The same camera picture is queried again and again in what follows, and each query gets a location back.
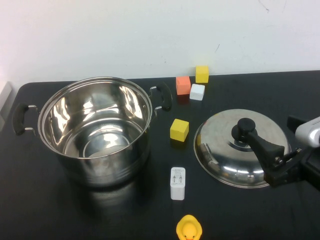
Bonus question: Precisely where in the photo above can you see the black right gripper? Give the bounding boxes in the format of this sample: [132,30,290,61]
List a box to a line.
[246,114,320,189]

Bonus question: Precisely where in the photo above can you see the steel lid with black knob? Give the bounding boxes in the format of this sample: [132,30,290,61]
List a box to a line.
[192,108,293,188]

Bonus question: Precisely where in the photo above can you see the white cube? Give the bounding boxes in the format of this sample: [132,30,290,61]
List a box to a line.
[189,83,206,102]

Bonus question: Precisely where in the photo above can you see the yellow cube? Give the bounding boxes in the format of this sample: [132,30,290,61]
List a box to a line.
[169,118,190,142]
[195,65,210,84]

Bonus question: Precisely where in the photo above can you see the orange cube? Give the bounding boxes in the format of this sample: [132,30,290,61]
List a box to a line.
[175,75,192,96]

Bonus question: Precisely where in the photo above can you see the white power adapter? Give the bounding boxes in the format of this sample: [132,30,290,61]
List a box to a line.
[170,166,187,201]

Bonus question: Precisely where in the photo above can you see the yellow rubber duck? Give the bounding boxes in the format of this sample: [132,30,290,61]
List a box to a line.
[175,214,203,240]

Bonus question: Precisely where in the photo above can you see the light grey side cabinet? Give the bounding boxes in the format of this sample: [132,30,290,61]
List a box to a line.
[0,81,13,132]

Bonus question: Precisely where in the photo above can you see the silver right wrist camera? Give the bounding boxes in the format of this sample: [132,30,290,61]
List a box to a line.
[294,116,320,147]

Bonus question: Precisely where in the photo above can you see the stainless steel pot black handles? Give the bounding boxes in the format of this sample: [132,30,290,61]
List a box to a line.
[12,76,174,188]

